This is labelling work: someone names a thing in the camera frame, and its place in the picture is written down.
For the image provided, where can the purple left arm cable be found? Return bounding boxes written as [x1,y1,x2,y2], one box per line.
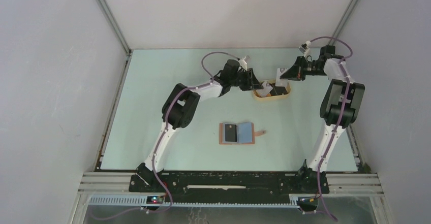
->
[151,51,241,213]

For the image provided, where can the black gold-lined credit card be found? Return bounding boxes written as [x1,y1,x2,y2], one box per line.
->
[270,83,289,96]

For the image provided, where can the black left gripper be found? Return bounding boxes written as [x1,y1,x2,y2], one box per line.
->
[229,69,263,92]

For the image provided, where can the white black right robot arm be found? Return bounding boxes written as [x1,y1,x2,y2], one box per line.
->
[278,44,365,193]

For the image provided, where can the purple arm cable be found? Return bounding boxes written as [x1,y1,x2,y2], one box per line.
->
[308,36,339,223]
[151,51,241,213]

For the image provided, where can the white cable duct strip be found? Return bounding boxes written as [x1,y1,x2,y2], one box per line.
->
[88,195,300,208]

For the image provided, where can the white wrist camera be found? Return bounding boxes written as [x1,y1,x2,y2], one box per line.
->
[238,55,250,70]
[298,41,311,57]

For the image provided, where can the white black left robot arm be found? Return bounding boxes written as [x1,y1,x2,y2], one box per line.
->
[137,56,263,192]

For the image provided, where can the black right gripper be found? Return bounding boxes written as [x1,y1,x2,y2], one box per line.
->
[282,56,328,81]

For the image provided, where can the aluminium frame rail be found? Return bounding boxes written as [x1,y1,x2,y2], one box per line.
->
[85,0,132,56]

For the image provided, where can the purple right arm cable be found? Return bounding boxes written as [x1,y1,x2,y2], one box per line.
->
[308,36,339,223]

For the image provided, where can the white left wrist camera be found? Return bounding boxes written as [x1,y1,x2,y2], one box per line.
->
[238,55,250,70]

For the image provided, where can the beige oval tray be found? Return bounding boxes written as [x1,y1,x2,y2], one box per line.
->
[252,79,291,102]

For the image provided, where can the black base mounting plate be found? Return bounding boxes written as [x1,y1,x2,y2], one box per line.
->
[129,171,329,205]

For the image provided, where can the orange leather card holder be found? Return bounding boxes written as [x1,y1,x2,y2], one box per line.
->
[219,122,267,145]

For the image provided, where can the white striped credit card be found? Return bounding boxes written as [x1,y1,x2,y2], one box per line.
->
[276,68,289,87]

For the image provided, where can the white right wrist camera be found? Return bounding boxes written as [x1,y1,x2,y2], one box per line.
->
[298,41,311,57]

